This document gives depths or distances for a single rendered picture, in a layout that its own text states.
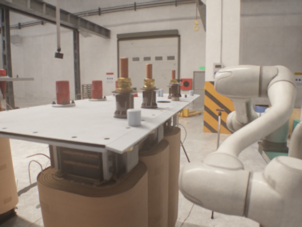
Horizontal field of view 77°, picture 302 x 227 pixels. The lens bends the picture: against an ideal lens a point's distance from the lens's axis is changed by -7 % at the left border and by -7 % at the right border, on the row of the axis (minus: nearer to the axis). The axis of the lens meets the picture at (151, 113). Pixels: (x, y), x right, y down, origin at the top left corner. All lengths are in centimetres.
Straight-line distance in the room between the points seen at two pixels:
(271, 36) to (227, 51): 899
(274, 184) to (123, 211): 58
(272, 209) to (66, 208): 72
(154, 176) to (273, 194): 87
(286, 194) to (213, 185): 14
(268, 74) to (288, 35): 1430
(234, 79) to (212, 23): 542
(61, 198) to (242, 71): 88
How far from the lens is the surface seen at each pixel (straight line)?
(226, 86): 91
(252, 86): 89
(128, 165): 86
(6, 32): 1088
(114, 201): 82
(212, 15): 634
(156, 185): 128
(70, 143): 47
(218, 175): 48
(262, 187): 47
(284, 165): 46
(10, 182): 252
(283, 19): 1532
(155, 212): 138
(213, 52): 612
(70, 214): 92
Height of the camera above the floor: 149
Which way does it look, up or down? 9 degrees down
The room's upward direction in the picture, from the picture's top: straight up
